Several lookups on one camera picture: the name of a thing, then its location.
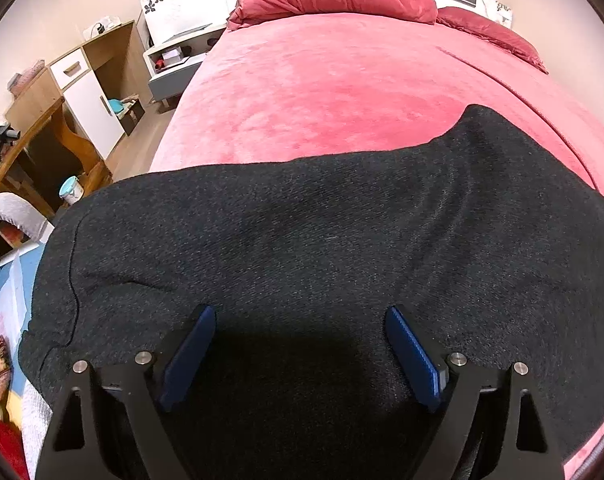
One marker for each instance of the teal bowl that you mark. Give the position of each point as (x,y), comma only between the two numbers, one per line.
(115,105)

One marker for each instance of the white paint bucket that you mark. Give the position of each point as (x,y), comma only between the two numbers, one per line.
(71,191)

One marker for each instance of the wooden cabinet with white doors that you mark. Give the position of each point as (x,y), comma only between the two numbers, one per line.
(89,105)

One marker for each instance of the pink bed blanket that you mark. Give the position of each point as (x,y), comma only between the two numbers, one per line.
(332,85)

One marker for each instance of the grey chair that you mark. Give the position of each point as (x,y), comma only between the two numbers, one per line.
(6,207)

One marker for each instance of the dark red pillow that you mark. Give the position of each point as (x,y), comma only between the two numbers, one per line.
(492,35)

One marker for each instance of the red fluffy item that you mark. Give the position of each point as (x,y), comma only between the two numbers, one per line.
(6,447)

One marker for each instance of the black knit garment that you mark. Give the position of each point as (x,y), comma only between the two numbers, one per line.
(307,220)

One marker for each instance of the white cloth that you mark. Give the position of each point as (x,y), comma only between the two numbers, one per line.
(34,420)

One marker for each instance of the white floral panel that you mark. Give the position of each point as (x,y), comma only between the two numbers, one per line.
(191,7)

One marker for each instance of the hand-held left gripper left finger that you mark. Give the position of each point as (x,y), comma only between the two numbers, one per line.
(186,360)

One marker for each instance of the white nightstand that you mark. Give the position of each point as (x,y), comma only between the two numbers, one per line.
(171,82)

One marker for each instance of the wooden desk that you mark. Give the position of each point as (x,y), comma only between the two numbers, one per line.
(41,125)

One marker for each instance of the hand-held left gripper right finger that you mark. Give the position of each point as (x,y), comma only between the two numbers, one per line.
(414,360)

